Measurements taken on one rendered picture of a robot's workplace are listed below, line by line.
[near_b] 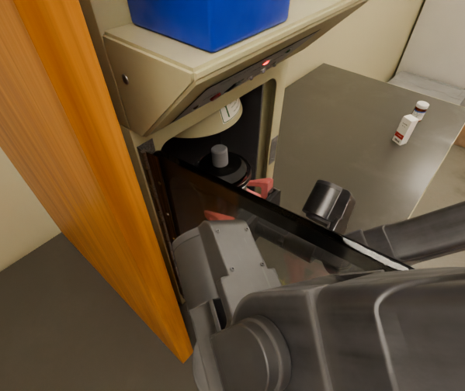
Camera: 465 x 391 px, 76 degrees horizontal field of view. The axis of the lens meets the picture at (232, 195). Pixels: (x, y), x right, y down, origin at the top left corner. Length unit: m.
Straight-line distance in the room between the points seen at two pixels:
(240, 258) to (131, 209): 0.11
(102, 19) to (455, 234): 0.45
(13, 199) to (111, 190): 0.63
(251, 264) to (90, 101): 0.15
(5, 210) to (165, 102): 0.67
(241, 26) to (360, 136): 1.01
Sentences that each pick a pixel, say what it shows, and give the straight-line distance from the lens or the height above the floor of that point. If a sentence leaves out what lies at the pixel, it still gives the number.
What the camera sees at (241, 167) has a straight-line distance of 0.51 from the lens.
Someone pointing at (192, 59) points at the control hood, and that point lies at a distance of 0.23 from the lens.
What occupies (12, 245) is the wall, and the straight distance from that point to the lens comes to 0.94.
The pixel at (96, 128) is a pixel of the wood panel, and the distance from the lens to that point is 0.22.
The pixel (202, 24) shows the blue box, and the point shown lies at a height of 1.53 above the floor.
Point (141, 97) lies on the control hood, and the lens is 0.29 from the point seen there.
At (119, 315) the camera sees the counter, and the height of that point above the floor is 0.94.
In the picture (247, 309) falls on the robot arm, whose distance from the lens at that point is 0.17.
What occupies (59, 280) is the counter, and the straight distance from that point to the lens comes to 0.85.
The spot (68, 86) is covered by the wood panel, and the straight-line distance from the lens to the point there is 0.20.
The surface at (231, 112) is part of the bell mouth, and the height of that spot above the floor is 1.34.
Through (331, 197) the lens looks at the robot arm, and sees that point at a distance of 0.49.
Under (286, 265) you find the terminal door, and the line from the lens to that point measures 0.33.
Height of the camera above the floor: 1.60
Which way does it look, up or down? 47 degrees down
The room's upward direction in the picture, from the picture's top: straight up
